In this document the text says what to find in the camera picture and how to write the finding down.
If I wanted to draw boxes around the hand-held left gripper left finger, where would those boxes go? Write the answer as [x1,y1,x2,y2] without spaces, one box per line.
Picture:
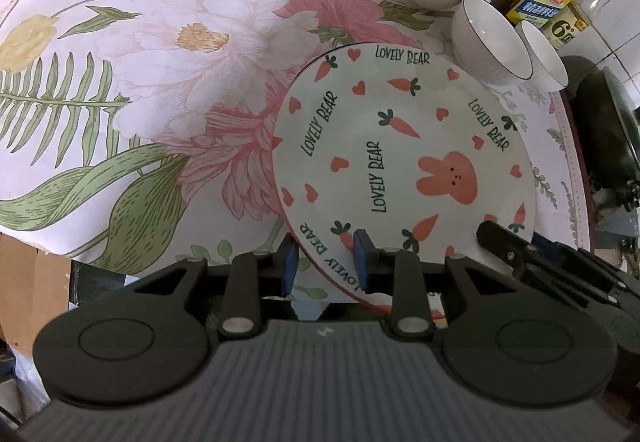
[131,235,301,339]

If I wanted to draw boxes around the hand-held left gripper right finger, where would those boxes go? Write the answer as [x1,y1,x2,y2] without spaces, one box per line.
[352,229,506,342]

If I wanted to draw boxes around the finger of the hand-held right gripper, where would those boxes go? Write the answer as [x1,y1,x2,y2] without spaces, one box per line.
[476,221,539,281]
[520,232,640,310]

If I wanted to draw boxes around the white bunny print plate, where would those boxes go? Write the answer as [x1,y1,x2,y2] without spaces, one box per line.
[271,42,537,313]

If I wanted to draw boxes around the black pot with lid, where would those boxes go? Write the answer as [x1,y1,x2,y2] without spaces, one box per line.
[560,55,640,193]

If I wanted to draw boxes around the floral tablecloth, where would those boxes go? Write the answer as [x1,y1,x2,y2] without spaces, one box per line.
[0,0,596,273]

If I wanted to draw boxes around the brown cardboard box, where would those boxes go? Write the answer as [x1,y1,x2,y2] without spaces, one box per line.
[0,232,72,358]

